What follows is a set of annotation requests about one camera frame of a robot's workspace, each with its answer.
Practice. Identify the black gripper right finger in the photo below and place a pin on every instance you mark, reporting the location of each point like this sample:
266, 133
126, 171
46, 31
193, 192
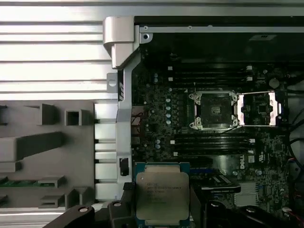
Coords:
213, 216

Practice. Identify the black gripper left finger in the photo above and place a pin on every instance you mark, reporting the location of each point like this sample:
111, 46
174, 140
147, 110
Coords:
126, 213

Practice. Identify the silver square CPU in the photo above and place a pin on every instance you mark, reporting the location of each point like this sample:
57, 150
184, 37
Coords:
161, 194

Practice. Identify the black RAM slot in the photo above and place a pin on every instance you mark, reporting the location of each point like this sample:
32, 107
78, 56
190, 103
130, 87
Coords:
211, 147
211, 142
209, 77
209, 82
211, 137
209, 72
211, 152
209, 67

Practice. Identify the CPU socket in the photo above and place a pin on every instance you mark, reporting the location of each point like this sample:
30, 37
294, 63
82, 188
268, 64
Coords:
215, 110

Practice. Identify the small finned silver heatsink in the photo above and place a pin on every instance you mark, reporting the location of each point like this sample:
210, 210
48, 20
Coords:
246, 200

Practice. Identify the green motherboard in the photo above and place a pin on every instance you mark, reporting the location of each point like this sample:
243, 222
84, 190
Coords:
268, 152

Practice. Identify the grey parts rack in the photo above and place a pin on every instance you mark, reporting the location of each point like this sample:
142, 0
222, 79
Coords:
57, 161

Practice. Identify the green RAM stick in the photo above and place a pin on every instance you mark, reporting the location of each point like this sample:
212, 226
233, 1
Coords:
21, 184

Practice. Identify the black open PC case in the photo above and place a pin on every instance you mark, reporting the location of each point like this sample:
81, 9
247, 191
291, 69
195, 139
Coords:
124, 99

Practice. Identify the round silver coin battery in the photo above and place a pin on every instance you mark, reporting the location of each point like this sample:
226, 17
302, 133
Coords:
274, 83

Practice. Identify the metal socket cover frame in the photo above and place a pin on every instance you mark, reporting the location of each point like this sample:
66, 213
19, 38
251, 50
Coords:
272, 107

